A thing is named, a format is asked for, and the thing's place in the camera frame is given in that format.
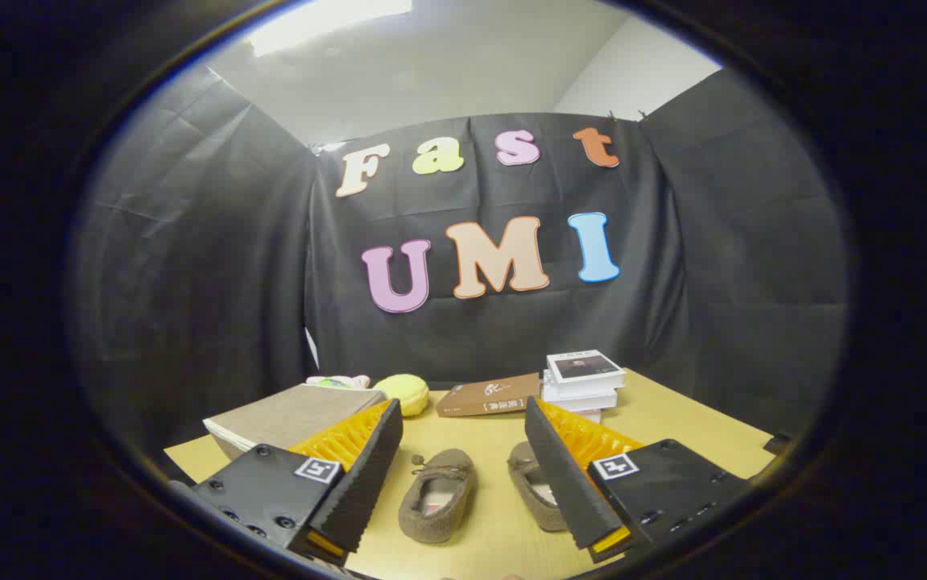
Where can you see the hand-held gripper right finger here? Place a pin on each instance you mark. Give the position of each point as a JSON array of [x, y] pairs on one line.
[[560, 475]]

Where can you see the plain white book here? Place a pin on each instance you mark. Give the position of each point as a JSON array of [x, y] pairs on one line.
[[580, 400]]

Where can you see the brown book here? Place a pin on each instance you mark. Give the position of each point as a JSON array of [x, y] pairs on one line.
[[487, 395]]

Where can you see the pink and green plush toy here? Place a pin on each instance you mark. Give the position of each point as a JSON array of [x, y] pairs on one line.
[[342, 382]]

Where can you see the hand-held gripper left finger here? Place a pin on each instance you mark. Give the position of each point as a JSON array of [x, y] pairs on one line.
[[366, 475]]

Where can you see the white book with photo cover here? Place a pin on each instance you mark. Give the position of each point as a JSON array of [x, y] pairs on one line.
[[584, 369]]

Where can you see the brown fuzzy shoe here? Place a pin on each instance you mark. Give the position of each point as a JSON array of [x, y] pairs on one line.
[[451, 471], [526, 471]]

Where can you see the black table edge clamp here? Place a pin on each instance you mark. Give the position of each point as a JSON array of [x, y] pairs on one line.
[[777, 443]]

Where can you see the beige storage box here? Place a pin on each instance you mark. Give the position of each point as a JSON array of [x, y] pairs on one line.
[[294, 415]]

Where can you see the yellow plush ball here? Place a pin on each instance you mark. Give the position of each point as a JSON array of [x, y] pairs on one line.
[[403, 393]]

